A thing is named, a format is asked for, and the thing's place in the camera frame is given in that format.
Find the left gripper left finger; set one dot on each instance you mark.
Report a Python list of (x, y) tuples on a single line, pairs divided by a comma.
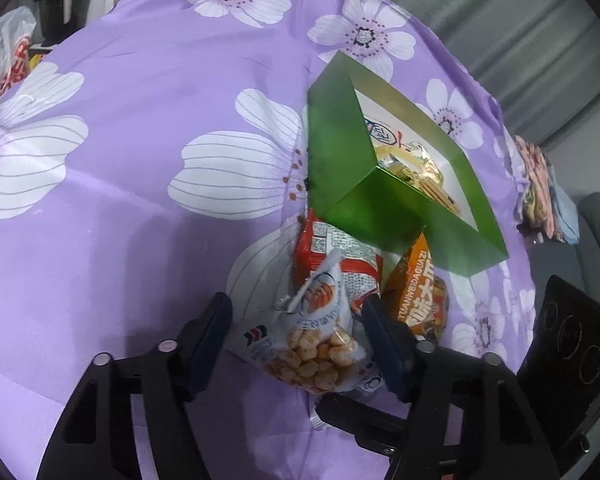
[(171, 376)]

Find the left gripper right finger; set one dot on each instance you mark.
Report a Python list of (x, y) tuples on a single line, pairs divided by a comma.
[(422, 376)]

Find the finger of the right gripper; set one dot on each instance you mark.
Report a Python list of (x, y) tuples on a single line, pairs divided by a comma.
[(355, 419)]

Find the orange panda seed packet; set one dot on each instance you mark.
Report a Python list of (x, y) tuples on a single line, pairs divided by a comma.
[(415, 295)]

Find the white blue puff packet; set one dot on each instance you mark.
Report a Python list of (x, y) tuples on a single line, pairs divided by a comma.
[(310, 343)]

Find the beige biscuit pack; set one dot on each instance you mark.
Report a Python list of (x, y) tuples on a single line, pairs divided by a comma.
[(429, 180)]

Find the white red-trim snack packet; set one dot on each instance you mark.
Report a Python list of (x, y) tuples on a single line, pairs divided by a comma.
[(382, 134)]

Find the dark yellow candy packet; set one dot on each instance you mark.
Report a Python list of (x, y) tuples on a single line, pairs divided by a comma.
[(398, 162)]

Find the red silver snack packet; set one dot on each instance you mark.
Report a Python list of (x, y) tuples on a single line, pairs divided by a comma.
[(360, 264)]

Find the grey sofa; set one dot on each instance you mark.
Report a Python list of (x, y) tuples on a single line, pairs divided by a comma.
[(578, 264)]

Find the folded patterned cloth pile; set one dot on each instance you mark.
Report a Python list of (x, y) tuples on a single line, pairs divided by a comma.
[(547, 211)]

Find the green cardboard box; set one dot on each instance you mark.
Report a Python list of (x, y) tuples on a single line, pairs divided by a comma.
[(348, 189)]

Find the purple floral tablecloth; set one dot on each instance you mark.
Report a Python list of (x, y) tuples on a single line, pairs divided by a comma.
[(157, 156)]

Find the white red plastic bag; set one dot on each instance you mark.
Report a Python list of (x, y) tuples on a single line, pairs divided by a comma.
[(16, 30)]

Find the grey curtain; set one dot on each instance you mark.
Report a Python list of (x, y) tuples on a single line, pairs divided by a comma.
[(540, 59)]

